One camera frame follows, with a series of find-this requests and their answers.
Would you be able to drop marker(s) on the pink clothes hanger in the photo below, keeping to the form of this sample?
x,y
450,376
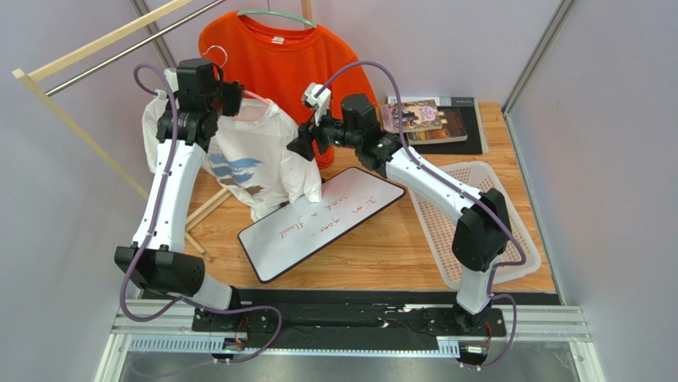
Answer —
x,y
249,95

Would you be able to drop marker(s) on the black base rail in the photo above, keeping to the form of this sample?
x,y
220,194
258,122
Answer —
x,y
378,320

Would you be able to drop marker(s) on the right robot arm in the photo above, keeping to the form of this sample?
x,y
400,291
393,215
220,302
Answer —
x,y
481,220

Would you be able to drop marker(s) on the dark red cover book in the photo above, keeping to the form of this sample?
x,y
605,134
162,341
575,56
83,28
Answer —
x,y
452,129

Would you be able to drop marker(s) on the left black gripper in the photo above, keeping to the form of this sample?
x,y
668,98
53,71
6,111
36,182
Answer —
x,y
233,92

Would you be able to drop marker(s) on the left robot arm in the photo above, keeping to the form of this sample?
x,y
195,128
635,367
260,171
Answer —
x,y
194,98

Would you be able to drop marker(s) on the orange t shirt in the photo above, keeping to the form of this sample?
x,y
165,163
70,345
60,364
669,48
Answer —
x,y
277,64

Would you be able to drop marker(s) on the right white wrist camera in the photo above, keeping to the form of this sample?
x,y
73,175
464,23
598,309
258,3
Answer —
x,y
317,97

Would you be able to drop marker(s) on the pink cover book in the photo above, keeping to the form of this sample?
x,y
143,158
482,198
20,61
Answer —
x,y
419,115

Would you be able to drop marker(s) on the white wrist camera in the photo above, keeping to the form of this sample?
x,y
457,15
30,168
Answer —
x,y
171,76
317,97

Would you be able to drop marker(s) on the whiteboard with red writing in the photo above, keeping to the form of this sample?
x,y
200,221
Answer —
x,y
290,235

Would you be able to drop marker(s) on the wooden clothes rack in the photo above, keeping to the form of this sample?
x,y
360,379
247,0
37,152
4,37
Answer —
x,y
61,204

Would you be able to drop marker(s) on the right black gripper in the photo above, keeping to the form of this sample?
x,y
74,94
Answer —
x,y
306,140

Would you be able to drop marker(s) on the large black book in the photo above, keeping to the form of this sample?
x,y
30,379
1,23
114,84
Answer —
x,y
476,141

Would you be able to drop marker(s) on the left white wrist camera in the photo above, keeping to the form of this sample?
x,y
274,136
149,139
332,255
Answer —
x,y
171,76

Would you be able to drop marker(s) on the green clothes hanger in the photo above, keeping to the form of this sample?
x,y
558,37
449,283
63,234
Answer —
x,y
306,18

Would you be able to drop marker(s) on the white printed t shirt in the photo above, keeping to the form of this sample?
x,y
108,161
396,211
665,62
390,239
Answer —
x,y
248,156

